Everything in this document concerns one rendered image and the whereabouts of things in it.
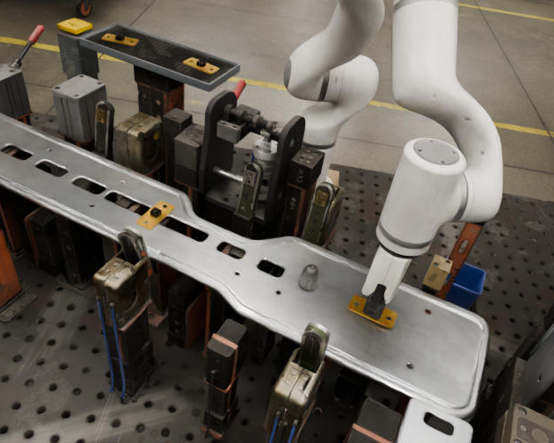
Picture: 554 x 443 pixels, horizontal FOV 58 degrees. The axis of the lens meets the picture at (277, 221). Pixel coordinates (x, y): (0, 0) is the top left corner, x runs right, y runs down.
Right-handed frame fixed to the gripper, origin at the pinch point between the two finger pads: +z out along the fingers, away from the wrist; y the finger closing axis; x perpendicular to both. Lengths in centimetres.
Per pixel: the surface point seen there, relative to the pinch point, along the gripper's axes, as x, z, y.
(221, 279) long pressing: -26.6, 3.0, 7.7
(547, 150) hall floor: 60, 103, -292
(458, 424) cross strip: 18.1, 3.0, 13.0
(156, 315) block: -46, 33, 3
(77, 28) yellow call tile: -93, -13, -32
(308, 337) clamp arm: -6.4, -7.6, 18.4
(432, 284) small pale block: 7.8, 0.8, -10.8
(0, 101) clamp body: -102, 2, -12
